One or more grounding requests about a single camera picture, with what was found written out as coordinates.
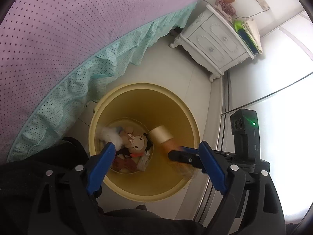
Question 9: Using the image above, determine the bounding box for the small cartoon doll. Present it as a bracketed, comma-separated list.
[121, 133, 152, 158]

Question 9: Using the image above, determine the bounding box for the white cotton ball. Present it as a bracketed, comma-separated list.
[98, 127, 123, 151]

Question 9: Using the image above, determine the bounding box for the tan teddy bear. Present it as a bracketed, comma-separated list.
[119, 127, 135, 149]

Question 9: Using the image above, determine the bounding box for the yellow trash bin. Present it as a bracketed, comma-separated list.
[89, 83, 200, 202]

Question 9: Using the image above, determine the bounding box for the white nightstand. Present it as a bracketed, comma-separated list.
[170, 4, 255, 82]

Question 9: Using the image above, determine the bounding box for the books stack on nightstand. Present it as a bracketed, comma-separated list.
[233, 19, 263, 55]

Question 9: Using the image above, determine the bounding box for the plush doll on nightstand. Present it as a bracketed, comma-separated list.
[215, 0, 237, 18]

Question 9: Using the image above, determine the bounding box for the round bed purple sheet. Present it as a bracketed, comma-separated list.
[1, 0, 198, 163]

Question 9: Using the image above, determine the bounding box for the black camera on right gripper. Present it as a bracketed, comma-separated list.
[230, 109, 260, 162]

